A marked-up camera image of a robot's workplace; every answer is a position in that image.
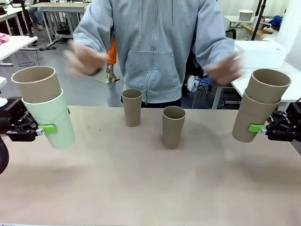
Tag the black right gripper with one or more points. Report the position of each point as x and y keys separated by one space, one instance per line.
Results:
x=287 y=127

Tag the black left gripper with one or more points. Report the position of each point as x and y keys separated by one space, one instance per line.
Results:
x=18 y=122

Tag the light green cup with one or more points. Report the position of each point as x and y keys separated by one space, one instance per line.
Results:
x=58 y=122

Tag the brown paper cup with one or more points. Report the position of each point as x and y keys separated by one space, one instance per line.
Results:
x=172 y=131
x=265 y=91
x=132 y=113
x=40 y=89
x=251 y=113

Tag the white plastic basket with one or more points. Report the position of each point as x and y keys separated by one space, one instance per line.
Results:
x=263 y=50

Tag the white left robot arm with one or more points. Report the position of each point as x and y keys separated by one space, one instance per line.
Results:
x=2 y=101

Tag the person's right forearm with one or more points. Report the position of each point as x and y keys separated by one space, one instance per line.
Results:
x=94 y=35

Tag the person's left forearm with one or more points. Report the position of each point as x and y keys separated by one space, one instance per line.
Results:
x=214 y=47

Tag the stack of grey plates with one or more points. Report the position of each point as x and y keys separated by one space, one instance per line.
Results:
x=245 y=15

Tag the person's right hand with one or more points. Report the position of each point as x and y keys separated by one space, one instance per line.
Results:
x=84 y=61

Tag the person's left hand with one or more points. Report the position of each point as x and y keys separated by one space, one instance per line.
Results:
x=223 y=70

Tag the white side table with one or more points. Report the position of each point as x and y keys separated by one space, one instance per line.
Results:
x=294 y=77

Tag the mannequin stand base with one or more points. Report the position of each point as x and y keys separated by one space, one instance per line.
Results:
x=110 y=77

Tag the black power strip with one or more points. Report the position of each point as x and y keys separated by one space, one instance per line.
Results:
x=47 y=48

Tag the blue white cloth heap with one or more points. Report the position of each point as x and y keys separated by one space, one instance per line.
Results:
x=197 y=83

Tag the orange green garment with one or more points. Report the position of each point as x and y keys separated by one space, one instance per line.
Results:
x=113 y=51

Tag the wooden tabletop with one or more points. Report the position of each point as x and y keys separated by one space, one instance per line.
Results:
x=256 y=30

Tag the black office chair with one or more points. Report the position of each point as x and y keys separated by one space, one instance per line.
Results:
x=231 y=33

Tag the pink cloth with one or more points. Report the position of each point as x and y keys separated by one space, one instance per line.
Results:
x=3 y=38

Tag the blue bag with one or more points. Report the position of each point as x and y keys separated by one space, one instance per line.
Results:
x=276 y=20

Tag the black trousers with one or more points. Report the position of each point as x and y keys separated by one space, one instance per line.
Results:
x=160 y=103

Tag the black light stand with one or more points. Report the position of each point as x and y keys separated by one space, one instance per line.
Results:
x=258 y=16

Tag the seated person in jeans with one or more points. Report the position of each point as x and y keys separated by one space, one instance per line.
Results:
x=37 y=16

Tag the black tripod stand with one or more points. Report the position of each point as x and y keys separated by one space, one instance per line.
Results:
x=26 y=18

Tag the white shelf table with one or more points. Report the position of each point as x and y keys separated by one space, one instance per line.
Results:
x=232 y=20

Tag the desk with white legs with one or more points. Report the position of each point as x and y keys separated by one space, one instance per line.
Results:
x=61 y=7

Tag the white background desk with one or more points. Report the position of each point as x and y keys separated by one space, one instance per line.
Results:
x=9 y=14

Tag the grey zip hoodie torso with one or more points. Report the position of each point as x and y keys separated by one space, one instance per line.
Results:
x=152 y=47

